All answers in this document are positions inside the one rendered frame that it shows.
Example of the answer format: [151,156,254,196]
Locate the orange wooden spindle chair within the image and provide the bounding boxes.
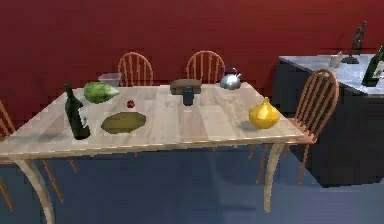
[117,51,154,88]
[185,50,226,85]
[247,68,340,188]
[0,99,79,212]

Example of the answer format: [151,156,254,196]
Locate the clear grey bowl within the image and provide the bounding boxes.
[97,72,123,88]

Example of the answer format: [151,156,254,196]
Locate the light wooden dining table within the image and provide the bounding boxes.
[0,82,305,224]

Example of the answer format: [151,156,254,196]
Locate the dark grey cup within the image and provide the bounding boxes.
[181,86,195,107]

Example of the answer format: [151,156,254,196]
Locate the brown bread loaf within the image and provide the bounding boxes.
[169,78,203,96]

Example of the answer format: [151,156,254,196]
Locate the olive green flat plate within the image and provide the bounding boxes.
[100,111,147,135]

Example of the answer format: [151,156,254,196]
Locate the green lettuce head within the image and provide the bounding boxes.
[83,81,120,105]

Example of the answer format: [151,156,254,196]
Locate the dark green wine bottle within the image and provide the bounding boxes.
[361,43,384,88]
[63,83,92,141]

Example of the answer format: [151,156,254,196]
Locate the black counter with marble top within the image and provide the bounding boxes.
[271,53,384,189]

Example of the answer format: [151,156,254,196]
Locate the dark bronze statue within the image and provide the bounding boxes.
[341,20,368,65]

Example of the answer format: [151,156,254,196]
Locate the silver kettle with black handle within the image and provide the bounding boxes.
[219,67,243,91]

